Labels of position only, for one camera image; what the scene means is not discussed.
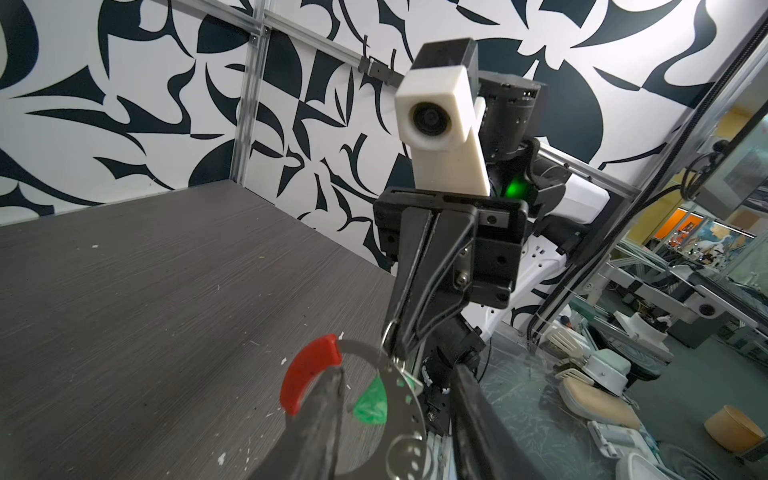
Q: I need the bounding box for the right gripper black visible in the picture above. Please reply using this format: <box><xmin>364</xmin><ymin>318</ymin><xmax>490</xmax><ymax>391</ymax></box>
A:
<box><xmin>374</xmin><ymin>187</ymin><xmax>528</xmax><ymax>357</ymax></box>

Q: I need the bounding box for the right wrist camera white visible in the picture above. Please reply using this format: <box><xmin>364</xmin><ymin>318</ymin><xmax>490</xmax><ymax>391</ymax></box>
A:
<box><xmin>395</xmin><ymin>38</ymin><xmax>490</xmax><ymax>196</ymax></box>

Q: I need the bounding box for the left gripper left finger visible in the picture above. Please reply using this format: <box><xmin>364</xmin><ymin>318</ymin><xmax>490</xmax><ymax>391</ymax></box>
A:
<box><xmin>249</xmin><ymin>367</ymin><xmax>345</xmax><ymax>479</ymax></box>

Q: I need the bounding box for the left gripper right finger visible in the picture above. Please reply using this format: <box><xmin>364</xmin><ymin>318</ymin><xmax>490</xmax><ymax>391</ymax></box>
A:
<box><xmin>449</xmin><ymin>364</ymin><xmax>545</xmax><ymax>480</ymax></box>

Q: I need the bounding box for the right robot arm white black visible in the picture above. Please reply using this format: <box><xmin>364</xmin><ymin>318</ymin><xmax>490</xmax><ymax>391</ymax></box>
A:
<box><xmin>374</xmin><ymin>67</ymin><xmax>610</xmax><ymax>434</ymax></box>

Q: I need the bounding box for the red key tag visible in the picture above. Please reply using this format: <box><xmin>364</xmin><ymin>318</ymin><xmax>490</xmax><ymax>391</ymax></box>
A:
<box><xmin>279</xmin><ymin>334</ymin><xmax>342</xmax><ymax>417</ymax></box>

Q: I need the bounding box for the large wire keyring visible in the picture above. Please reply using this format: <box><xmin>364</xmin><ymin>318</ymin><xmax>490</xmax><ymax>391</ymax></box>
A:
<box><xmin>330</xmin><ymin>334</ymin><xmax>429</xmax><ymax>479</ymax></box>

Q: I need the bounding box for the orange bucket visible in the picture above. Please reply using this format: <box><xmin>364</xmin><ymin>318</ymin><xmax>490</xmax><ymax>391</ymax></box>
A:
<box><xmin>704</xmin><ymin>405</ymin><xmax>766</xmax><ymax>453</ymax></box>

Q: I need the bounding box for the monitor screen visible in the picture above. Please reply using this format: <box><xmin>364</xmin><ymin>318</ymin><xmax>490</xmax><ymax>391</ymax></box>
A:
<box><xmin>694</xmin><ymin>116</ymin><xmax>767</xmax><ymax>219</ymax></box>

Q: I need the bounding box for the green key tag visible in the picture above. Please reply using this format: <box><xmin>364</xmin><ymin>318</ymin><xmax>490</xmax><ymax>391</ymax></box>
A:
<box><xmin>352</xmin><ymin>376</ymin><xmax>388</xmax><ymax>425</ymax></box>

